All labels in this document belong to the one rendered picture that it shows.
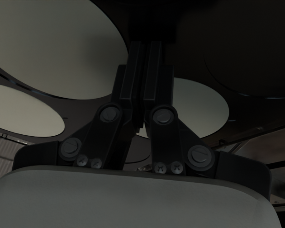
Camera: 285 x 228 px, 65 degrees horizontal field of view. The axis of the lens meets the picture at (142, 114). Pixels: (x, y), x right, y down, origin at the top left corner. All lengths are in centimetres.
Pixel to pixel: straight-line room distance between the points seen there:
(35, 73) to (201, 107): 13
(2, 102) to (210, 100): 18
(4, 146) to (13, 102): 215
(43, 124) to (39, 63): 10
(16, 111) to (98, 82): 11
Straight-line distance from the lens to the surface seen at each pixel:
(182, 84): 16
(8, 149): 237
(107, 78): 16
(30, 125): 27
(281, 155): 33
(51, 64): 17
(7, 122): 28
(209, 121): 20
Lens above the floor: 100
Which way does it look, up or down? 31 degrees down
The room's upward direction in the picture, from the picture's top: 172 degrees counter-clockwise
